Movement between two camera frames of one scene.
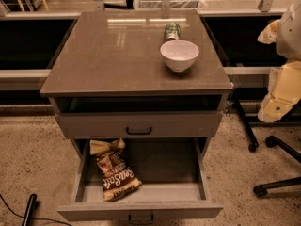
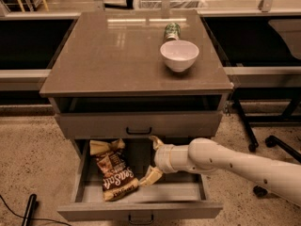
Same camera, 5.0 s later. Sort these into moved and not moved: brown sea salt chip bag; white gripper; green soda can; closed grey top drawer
Moved: white gripper
Not moved: brown sea salt chip bag; green soda can; closed grey top drawer
